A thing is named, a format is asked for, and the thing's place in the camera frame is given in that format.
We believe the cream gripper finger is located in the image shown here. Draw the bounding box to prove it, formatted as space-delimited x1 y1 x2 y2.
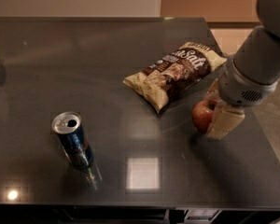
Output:
204 78 222 106
206 102 245 140

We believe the red apple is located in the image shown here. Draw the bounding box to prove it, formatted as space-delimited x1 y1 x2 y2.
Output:
191 100 217 133

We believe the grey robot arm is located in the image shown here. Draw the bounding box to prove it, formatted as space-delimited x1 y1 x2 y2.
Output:
205 0 280 139

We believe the brown chip bag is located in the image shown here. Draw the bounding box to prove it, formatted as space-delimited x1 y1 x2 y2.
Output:
123 42 226 113

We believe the blue energy drink can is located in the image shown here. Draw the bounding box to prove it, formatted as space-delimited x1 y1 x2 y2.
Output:
51 111 93 170

